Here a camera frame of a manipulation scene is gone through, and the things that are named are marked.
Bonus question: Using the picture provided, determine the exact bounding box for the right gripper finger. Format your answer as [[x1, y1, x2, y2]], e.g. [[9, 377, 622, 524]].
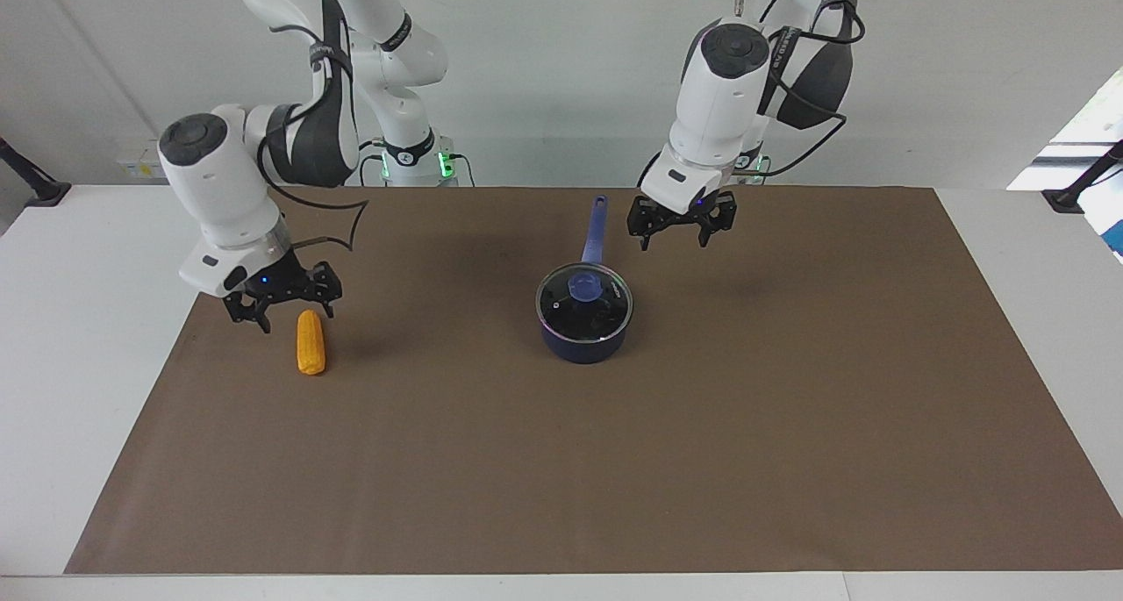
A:
[[224, 292, 271, 333], [298, 261, 341, 319]]

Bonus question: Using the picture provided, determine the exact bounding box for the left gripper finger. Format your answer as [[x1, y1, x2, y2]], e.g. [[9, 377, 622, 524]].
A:
[[698, 193, 736, 249], [628, 196, 659, 251]]

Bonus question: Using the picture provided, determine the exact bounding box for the yellow corn cob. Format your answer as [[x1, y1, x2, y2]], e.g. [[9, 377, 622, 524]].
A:
[[297, 310, 326, 376]]

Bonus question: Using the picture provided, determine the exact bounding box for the glass lid blue knob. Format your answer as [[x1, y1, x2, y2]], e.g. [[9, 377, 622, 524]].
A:
[[536, 263, 633, 342]]

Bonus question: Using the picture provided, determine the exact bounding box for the black clamp stand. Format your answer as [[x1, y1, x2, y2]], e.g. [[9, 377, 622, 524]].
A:
[[0, 136, 71, 207], [1042, 140, 1123, 214]]

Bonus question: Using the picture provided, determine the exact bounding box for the brown table mat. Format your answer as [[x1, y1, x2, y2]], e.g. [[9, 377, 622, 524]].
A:
[[63, 185, 1123, 576]]

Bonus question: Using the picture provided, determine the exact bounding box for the blue pot with handle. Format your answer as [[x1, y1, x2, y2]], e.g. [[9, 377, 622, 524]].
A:
[[535, 195, 634, 365]]

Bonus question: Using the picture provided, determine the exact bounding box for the white wall power strip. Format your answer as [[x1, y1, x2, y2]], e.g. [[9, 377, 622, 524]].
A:
[[117, 145, 169, 181]]

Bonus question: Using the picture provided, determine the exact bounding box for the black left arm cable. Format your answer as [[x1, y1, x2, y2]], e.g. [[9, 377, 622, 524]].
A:
[[735, 0, 865, 181]]

